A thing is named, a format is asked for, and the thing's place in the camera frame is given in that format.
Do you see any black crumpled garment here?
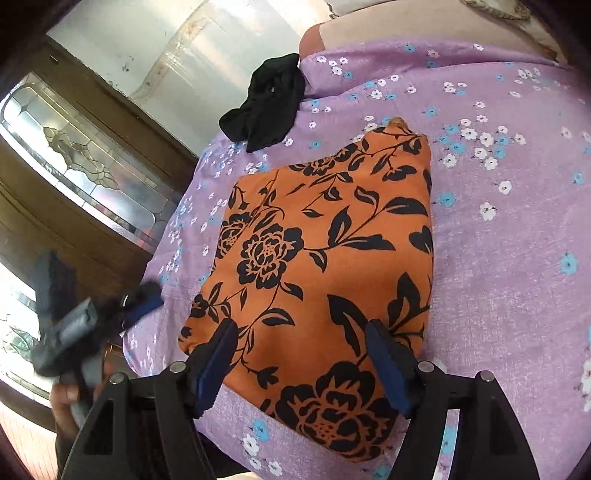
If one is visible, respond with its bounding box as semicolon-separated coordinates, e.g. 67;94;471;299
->
219;52;307;154

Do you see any wooden door with glass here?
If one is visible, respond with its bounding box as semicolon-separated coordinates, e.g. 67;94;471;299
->
0;36;200;418

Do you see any person's left hand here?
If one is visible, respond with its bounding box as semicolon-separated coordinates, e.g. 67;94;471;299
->
50;382;95;437

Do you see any purple floral bedsheet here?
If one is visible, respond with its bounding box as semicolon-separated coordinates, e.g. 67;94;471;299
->
122;37;591;480

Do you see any orange black floral garment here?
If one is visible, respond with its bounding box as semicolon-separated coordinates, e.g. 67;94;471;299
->
178;117;437;464

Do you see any beige mattress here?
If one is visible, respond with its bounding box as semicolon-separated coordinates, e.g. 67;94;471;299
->
298;0;570;71

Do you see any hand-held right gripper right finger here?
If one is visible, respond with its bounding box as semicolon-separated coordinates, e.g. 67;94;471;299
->
364;319;541;480

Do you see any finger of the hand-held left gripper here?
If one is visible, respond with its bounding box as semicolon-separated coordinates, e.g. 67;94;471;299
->
121;281;165;325

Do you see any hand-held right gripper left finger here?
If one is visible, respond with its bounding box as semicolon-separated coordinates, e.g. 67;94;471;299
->
60;318;241;480

